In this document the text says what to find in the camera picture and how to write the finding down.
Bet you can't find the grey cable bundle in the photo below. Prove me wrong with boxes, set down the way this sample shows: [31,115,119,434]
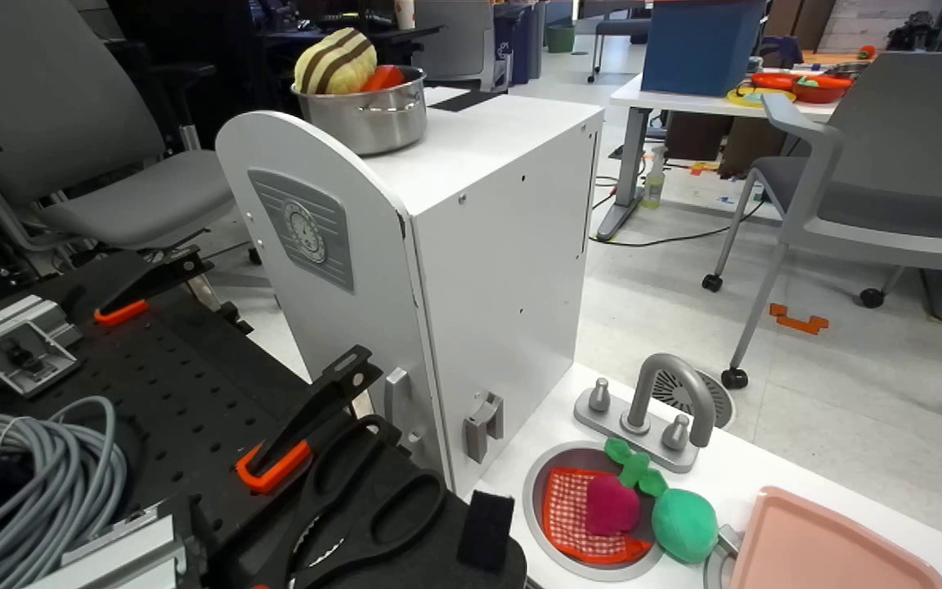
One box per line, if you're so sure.
[0,391,130,589]

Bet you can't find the white toy fridge cabinet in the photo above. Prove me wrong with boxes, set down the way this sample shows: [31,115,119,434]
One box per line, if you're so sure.
[212,88,607,502]

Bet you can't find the grey toy faucet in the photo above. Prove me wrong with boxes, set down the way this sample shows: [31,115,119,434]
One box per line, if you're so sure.
[574,349,735,473]

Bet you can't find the black perforated board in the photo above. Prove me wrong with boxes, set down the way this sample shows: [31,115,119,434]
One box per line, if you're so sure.
[10,250,321,548]

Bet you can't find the white desk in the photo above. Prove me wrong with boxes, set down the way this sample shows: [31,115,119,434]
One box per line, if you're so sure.
[591,73,840,246]

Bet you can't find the grey plastic wheeled chair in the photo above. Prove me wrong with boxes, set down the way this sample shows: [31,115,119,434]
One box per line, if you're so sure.
[701,50,942,427]

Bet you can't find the white toy sink counter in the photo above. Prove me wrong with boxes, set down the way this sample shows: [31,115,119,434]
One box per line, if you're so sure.
[468,358,942,589]

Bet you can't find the orange red toy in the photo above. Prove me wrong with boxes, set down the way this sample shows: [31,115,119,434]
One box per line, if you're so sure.
[360,62,411,94]

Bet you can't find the black clamp orange grip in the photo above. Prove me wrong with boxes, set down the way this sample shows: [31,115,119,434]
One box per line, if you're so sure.
[231,342,386,497]
[91,246,212,331]

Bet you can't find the brown cardboard box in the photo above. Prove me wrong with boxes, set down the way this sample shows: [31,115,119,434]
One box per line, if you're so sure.
[663,112,791,183]

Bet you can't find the round silver sink basin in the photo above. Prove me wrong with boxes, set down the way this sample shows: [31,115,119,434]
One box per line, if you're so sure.
[519,438,663,583]

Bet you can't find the pink plastic tray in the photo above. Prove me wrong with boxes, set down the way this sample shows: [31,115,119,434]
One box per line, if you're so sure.
[725,484,942,589]

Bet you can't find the orange sink strainer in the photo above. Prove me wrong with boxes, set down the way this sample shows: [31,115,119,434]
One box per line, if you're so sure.
[540,461,659,569]

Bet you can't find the black floor cable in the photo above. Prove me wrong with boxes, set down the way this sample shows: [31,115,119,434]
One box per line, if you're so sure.
[590,183,769,250]

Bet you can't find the grey cabinet door handle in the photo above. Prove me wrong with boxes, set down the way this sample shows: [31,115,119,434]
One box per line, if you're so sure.
[463,390,507,463]

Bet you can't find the blue storage bin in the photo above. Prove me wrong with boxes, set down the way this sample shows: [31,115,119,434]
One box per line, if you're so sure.
[641,0,769,98]

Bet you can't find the orange tray on desk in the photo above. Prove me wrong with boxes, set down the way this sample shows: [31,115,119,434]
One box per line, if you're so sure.
[749,65,858,109]

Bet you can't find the aluminium rail with bracket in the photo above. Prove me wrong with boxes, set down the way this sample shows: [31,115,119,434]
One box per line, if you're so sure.
[0,291,85,421]

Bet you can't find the black looped handle tool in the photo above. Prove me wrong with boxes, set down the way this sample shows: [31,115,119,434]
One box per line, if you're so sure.
[283,414,453,589]

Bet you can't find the magenta plush radish green leaves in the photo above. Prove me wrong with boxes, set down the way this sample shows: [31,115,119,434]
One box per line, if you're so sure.
[581,434,673,541]

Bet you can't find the clear spray bottle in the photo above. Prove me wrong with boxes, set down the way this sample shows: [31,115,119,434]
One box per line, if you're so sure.
[637,140,670,212]

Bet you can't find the yellow brown-striped plush toy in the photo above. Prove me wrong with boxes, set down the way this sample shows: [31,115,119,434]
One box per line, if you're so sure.
[293,24,382,98]

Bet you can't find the silver metal pot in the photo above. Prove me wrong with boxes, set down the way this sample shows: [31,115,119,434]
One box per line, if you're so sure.
[296,62,432,157]

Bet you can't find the black foam block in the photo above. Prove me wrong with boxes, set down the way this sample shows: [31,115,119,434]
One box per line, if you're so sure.
[455,487,517,574]

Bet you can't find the grey padded office chair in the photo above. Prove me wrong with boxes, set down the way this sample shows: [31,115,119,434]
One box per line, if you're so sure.
[0,0,240,257]

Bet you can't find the green plush ball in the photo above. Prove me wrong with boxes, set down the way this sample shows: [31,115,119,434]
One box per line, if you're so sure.
[648,487,723,567]

